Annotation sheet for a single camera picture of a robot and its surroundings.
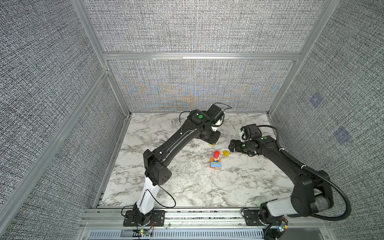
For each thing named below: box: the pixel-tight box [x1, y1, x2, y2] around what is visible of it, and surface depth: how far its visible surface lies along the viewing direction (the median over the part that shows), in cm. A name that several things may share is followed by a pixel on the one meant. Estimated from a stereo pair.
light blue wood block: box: [210, 162, 222, 168], surface depth 91 cm
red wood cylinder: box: [214, 150, 220, 159], surface depth 87 cm
